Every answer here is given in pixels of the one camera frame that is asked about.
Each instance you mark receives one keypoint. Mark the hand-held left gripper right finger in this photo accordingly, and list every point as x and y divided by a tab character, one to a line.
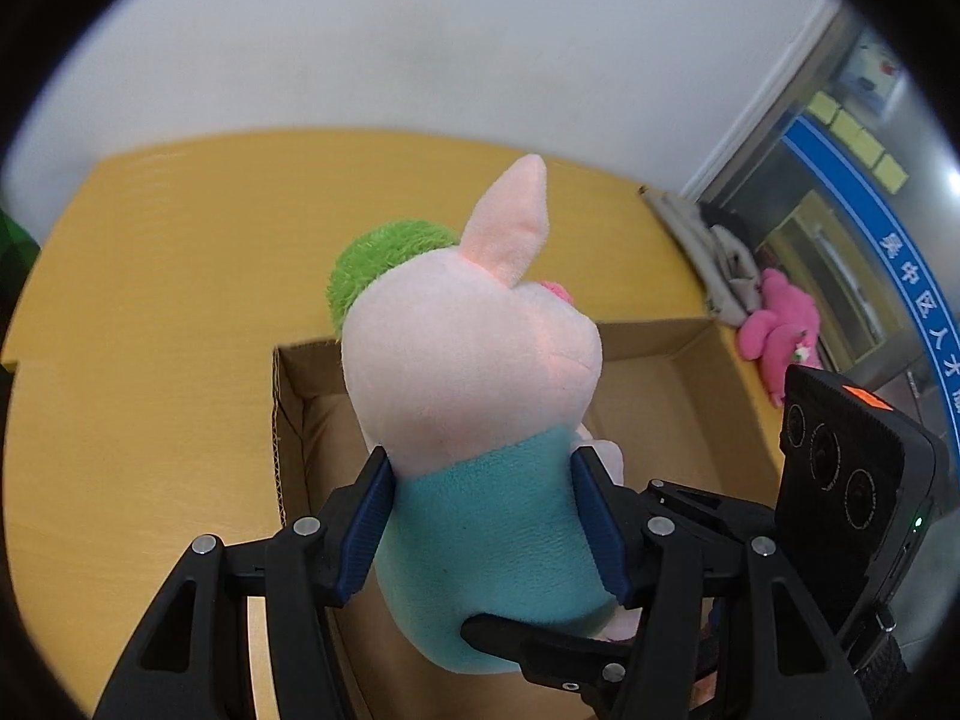
604	532

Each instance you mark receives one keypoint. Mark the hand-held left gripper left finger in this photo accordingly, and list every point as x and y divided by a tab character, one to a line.
360	532

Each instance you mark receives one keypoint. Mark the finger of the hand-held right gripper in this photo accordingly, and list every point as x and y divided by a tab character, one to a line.
705	508
525	641

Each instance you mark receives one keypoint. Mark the brown cardboard box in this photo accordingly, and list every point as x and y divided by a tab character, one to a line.
660	420

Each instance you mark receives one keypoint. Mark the pink pig plush toy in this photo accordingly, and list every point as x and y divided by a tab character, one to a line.
465	360

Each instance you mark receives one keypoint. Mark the magenta plush toy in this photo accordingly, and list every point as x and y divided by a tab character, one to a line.
780	315

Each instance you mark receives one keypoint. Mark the beige cloth bag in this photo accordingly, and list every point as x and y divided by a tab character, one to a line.
690	229

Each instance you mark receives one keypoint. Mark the blue curved banner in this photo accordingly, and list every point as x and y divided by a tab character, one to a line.
847	180

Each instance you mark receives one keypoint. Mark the yellow sticky note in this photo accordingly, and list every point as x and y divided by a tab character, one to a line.
891	172
846	126
823	106
870	148

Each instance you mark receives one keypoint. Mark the white posted notice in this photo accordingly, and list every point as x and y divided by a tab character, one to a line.
874	82

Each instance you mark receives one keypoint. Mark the dark green object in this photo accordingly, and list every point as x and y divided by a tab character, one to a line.
13	270

